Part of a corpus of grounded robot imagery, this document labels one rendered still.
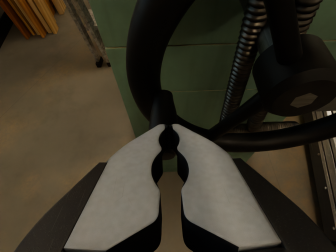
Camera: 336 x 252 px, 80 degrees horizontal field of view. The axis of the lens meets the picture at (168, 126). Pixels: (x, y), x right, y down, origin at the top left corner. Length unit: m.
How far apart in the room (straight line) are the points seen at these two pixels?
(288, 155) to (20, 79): 1.62
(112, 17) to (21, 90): 1.25
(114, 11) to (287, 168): 1.00
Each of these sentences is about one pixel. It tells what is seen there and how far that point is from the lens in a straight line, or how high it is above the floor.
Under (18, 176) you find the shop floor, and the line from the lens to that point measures 1.23.
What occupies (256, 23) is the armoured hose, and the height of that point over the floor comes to 0.82.
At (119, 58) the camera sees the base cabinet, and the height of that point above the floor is 0.69.
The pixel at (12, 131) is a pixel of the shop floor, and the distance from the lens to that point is 1.38.
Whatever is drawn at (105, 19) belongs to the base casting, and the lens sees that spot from 0.36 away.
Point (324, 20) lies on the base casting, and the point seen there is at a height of 0.75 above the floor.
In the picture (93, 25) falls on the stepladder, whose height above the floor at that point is 0.27.
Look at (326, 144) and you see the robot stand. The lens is 1.04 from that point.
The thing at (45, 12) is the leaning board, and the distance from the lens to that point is 1.80.
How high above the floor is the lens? 0.94
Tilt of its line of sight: 60 degrees down
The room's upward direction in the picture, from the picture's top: 2 degrees counter-clockwise
